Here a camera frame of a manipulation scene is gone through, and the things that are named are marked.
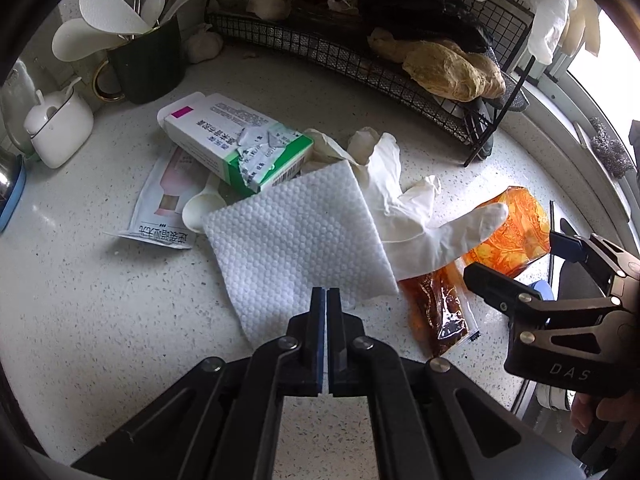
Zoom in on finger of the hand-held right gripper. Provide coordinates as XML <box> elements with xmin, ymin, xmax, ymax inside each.
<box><xmin>462</xmin><ymin>262</ymin><xmax>548</xmax><ymax>317</ymax></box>
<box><xmin>549</xmin><ymin>230</ymin><xmax>640</xmax><ymax>291</ymax></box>

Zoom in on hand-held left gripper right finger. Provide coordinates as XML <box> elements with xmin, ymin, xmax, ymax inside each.
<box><xmin>327</xmin><ymin>287</ymin><xmax>586</xmax><ymax>480</ymax></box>

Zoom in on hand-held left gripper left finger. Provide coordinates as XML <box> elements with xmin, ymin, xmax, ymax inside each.
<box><xmin>72</xmin><ymin>287</ymin><xmax>327</xmax><ymax>480</ymax></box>

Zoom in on orange sauce packet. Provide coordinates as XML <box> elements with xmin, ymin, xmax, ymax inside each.
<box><xmin>460</xmin><ymin>186</ymin><xmax>551</xmax><ymax>278</ymax></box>

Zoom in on white paper towel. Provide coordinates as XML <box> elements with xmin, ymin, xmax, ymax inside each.
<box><xmin>201</xmin><ymin>160</ymin><xmax>396</xmax><ymax>346</ymax></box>

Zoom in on white green medicine box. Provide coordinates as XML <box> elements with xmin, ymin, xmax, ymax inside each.
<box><xmin>156</xmin><ymin>91</ymin><xmax>315</xmax><ymax>196</ymax></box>

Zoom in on person's right hand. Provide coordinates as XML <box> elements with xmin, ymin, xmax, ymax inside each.
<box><xmin>570</xmin><ymin>389</ymin><xmax>640</xmax><ymax>436</ymax></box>

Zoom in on stainless steel sink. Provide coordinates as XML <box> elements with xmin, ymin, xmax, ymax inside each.
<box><xmin>515</xmin><ymin>200</ymin><xmax>640</xmax><ymax>461</ymax></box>

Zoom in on blue round lid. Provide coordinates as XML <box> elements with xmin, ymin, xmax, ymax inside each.
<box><xmin>525</xmin><ymin>280</ymin><xmax>557</xmax><ymax>317</ymax></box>

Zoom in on dark brown sauce packet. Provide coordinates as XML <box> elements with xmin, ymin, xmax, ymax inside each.
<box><xmin>398</xmin><ymin>260</ymin><xmax>482</xmax><ymax>358</ymax></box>

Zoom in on white disposable glove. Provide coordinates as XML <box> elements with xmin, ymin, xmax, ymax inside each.
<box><xmin>300</xmin><ymin>127</ymin><xmax>510</xmax><ymax>281</ymax></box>

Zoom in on steel wool scourer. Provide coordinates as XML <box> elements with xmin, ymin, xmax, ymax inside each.
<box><xmin>587</xmin><ymin>117</ymin><xmax>636</xmax><ymax>179</ymax></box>

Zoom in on small white plastic spoon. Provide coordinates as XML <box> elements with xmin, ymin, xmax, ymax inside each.
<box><xmin>181</xmin><ymin>175</ymin><xmax>228</xmax><ymax>233</ymax></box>

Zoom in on window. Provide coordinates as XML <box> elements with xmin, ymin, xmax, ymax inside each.
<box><xmin>500</xmin><ymin>5</ymin><xmax>640</xmax><ymax>241</ymax></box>

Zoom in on white printed sachet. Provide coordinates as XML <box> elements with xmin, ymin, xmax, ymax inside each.
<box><xmin>104</xmin><ymin>142</ymin><xmax>221</xmax><ymax>250</ymax></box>

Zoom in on yellow brown rag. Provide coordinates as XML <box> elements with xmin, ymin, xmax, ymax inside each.
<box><xmin>367</xmin><ymin>27</ymin><xmax>507</xmax><ymax>102</ymax></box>

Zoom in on white hanging rubber gloves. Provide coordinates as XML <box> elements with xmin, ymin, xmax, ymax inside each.
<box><xmin>456</xmin><ymin>0</ymin><xmax>601</xmax><ymax>66</ymax></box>

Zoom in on black plastic bag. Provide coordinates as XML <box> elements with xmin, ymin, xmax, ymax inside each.
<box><xmin>357</xmin><ymin>0</ymin><xmax>496</xmax><ymax>56</ymax></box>

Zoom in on single garlic bulb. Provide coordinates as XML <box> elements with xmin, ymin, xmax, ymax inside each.
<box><xmin>184</xmin><ymin>24</ymin><xmax>225</xmax><ymax>65</ymax></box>

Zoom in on dark green utensil mug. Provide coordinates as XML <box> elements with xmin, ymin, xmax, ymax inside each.
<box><xmin>92</xmin><ymin>15</ymin><xmax>188</xmax><ymax>106</ymax></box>

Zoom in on white lidded condiment jar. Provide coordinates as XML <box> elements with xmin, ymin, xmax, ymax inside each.
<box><xmin>24</xmin><ymin>77</ymin><xmax>95</xmax><ymax>170</ymax></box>

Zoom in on garlic bulbs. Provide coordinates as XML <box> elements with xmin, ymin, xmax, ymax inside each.
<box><xmin>217</xmin><ymin>0</ymin><xmax>292</xmax><ymax>21</ymax></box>

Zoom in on white rice paddle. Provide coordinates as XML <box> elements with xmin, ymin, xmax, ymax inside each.
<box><xmin>51</xmin><ymin>17</ymin><xmax>126</xmax><ymax>63</ymax></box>
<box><xmin>79</xmin><ymin>0</ymin><xmax>151</xmax><ymax>36</ymax></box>

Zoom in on clear glass bottle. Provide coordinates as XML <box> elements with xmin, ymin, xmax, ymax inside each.
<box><xmin>0</xmin><ymin>60</ymin><xmax>36</xmax><ymax>156</ymax></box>

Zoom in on black wire rack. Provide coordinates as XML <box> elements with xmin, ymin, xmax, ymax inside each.
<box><xmin>205</xmin><ymin>0</ymin><xmax>533</xmax><ymax>168</ymax></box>

